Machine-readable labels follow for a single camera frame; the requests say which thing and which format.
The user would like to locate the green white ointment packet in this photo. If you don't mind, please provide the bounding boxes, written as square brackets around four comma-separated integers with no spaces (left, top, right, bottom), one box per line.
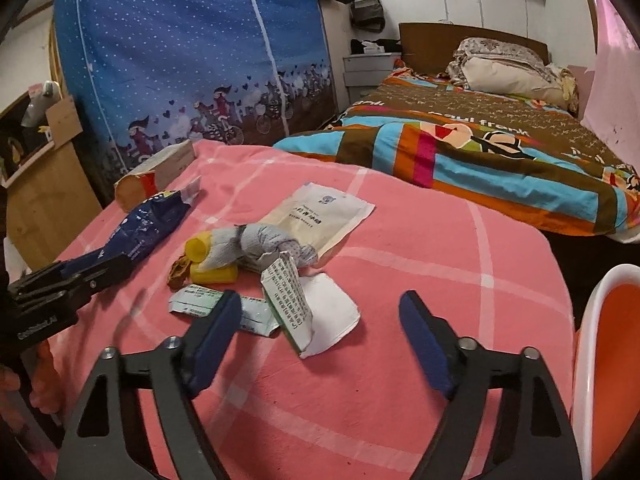
[168,283,281,338]

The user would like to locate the brown dried fruit ring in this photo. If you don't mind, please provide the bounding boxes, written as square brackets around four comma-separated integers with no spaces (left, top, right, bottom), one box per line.
[166,253,194,291]

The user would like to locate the round brown paper container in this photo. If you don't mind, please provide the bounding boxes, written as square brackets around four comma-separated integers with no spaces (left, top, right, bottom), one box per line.
[114,171,158,212]

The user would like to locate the yellow plastic bottle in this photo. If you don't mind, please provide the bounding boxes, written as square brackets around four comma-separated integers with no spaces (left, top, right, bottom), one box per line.
[190,263,239,286]

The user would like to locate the dark blue snack wrapper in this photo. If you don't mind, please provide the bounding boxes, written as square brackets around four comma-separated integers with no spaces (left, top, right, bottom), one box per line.
[62,177,201,278]

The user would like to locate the yellow plastic cap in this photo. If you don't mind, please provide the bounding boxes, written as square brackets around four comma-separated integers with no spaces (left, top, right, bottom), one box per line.
[184,231,213,263]

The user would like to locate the green white medicine box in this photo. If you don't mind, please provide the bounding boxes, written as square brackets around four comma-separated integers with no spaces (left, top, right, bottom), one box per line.
[260,252,314,356]

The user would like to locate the grey sock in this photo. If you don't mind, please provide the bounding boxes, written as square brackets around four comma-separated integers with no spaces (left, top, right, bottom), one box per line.
[201,223,318,273]

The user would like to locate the white tissue paper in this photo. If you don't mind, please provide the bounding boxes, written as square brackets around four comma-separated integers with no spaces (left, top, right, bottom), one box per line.
[300,273,360,359]

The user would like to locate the beige medicine sachet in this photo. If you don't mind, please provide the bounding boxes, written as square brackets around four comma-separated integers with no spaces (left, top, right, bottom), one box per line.
[260,182,375,259]

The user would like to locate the orange trash bin white rim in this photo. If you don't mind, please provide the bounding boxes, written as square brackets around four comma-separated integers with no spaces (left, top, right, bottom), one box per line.
[572,263,639,479]

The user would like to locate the person left hand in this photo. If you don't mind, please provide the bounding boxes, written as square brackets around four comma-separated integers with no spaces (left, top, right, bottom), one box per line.
[0,341,64,436]

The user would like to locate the wooden cabinet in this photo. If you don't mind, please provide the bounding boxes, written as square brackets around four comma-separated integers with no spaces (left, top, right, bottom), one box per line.
[6,96,102,270]

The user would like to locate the thick old book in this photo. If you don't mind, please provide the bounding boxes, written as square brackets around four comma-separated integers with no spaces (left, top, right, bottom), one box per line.
[115,140,196,197]

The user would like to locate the pink checked blanket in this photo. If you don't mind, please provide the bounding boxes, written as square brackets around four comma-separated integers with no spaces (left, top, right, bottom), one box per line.
[52,141,574,479]

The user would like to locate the grey plush toy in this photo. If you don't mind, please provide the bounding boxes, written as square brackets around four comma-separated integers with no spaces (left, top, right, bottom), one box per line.
[21,80,62,128]

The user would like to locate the blue fabric wardrobe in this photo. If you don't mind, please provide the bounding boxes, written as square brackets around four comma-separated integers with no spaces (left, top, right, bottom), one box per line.
[54,0,337,193]

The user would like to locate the colourful striped bed quilt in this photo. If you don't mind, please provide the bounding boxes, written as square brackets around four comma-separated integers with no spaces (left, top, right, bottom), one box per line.
[276,67,639,243]

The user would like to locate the pink hanging sheet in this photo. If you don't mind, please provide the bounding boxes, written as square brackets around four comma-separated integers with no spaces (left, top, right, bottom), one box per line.
[582,0,640,168]

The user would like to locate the grey nightstand drawers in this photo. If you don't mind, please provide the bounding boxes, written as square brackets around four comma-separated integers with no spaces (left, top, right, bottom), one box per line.
[343,52,401,104]

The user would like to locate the beige floral pillow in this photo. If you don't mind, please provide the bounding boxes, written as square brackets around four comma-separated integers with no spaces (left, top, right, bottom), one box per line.
[446,37,579,115]

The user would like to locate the grey hanging tote bag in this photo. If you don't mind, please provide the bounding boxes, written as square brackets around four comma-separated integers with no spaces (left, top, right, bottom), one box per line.
[349,0,386,34]

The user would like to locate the wooden headboard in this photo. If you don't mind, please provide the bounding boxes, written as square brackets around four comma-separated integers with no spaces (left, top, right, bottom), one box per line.
[399,23,550,76]

